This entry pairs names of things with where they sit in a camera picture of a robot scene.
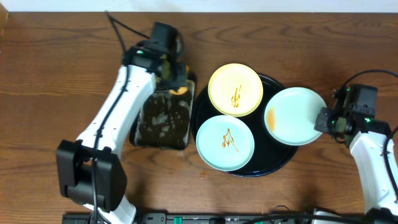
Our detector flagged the light green plate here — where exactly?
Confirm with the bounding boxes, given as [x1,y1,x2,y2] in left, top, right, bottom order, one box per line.
[264,87,326,146]

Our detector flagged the green orange sponge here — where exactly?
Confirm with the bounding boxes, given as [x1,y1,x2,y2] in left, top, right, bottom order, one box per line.
[169,65,189,95]

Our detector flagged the yellow plate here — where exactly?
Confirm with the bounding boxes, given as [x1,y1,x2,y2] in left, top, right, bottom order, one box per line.
[208,63,264,117]

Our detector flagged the light blue plate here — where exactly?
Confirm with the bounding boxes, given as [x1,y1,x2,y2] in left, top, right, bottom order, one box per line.
[195,115,255,172]

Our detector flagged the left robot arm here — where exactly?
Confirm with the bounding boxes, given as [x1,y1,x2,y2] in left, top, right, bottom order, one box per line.
[56,22,188,223]

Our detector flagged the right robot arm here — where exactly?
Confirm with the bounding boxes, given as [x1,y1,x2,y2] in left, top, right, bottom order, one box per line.
[314,84,397,223]

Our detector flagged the black rectangular soapy tray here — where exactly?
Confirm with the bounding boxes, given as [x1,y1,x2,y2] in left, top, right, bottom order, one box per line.
[129,73,197,150]

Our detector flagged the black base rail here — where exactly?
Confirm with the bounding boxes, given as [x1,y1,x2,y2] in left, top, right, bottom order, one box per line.
[61,213,313,224]

